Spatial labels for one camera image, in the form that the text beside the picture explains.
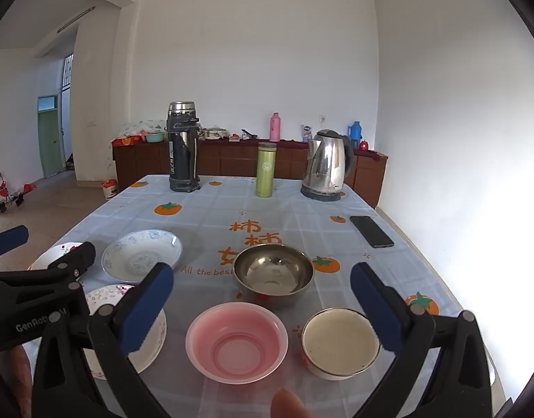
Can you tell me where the white plate blue pattern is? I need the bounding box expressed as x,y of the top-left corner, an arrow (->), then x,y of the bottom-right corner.
101,229 -> 183,283

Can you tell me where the black smartphone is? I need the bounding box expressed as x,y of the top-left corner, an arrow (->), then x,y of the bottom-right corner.
349,215 -> 395,249

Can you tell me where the person's right hand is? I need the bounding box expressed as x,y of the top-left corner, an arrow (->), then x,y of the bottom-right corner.
270,388 -> 316,418

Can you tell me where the white plate red flower print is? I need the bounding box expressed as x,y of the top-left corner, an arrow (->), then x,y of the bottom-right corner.
28,241 -> 84,271

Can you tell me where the green door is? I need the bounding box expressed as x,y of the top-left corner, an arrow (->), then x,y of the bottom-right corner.
37,96 -> 65,179

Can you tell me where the white plate pink cartoon print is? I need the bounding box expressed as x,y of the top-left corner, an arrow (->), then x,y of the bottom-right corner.
83,284 -> 167,380

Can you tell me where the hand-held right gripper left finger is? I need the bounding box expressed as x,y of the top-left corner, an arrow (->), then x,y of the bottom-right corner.
32,262 -> 176,418

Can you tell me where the stainless steel bowl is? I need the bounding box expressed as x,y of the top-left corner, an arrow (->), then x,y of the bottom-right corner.
232,244 -> 315,310

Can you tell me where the green tumbler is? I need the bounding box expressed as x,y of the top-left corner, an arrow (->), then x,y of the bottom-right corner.
255,141 -> 277,198

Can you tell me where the black steel thermos flask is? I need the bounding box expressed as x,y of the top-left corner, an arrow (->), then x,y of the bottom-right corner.
166,101 -> 202,193

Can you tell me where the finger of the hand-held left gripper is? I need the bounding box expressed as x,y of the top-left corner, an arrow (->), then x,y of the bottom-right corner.
0,225 -> 29,263
14,241 -> 96,284

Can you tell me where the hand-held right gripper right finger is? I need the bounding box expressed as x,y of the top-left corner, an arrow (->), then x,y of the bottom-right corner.
351,262 -> 490,418

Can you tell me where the stainless steel electric kettle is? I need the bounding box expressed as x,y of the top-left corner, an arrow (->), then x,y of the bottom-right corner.
300,129 -> 355,202

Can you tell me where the ceiling light tube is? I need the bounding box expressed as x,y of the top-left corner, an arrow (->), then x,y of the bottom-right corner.
57,6 -> 96,33

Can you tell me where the pink plastic bowl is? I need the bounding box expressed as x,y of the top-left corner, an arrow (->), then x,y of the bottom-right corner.
185,302 -> 289,385

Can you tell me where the brown wooden sideboard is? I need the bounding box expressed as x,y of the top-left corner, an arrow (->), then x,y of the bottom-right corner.
112,137 -> 389,210

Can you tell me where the pale blue persimmon print tablecloth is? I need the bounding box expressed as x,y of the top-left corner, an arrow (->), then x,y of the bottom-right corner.
21,174 -> 507,418

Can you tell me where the floral cloth bag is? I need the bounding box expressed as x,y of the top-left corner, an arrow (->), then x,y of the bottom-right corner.
121,119 -> 167,138

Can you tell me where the white enamel bowl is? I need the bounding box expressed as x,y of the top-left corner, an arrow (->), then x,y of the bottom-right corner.
301,307 -> 382,381

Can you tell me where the person's left forearm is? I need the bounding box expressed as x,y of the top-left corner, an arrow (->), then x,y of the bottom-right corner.
5,343 -> 35,407

